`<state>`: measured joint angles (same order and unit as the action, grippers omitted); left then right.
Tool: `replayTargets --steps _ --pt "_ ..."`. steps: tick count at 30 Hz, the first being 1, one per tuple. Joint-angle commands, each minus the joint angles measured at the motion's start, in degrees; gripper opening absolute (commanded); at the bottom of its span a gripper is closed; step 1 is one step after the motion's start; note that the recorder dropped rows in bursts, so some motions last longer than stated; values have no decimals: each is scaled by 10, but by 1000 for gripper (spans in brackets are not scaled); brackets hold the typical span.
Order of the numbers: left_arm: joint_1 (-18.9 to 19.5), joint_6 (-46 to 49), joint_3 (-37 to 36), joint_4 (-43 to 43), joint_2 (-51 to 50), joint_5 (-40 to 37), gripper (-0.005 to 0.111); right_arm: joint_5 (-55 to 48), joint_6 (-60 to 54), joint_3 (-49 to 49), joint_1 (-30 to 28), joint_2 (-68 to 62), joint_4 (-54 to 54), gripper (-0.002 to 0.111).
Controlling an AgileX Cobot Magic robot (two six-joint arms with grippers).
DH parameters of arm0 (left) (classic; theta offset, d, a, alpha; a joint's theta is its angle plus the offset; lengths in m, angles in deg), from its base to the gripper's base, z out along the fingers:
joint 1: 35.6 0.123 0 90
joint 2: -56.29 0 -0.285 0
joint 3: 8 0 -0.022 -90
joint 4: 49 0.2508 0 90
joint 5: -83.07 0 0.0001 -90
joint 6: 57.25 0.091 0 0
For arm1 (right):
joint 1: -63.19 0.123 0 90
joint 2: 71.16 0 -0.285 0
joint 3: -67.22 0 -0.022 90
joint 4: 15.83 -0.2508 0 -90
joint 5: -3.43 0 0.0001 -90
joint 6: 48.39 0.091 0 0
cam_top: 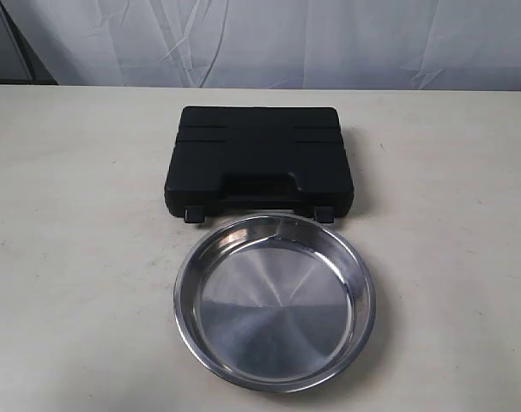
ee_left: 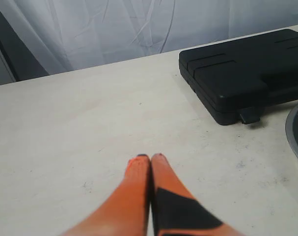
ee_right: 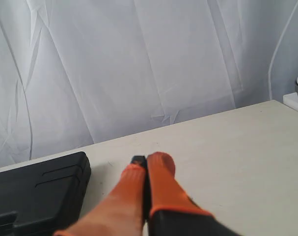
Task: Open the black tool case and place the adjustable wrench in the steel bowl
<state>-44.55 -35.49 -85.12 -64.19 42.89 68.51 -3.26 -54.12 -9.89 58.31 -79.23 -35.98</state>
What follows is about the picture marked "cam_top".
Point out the round stainless steel tray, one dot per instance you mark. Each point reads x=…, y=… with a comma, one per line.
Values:
x=274, y=302

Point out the black plastic tool case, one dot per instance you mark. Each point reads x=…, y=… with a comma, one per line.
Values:
x=230, y=159

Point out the dark cabinet at left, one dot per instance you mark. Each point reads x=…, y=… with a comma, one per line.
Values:
x=19, y=64

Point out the white backdrop curtain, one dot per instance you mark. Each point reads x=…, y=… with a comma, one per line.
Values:
x=462, y=45

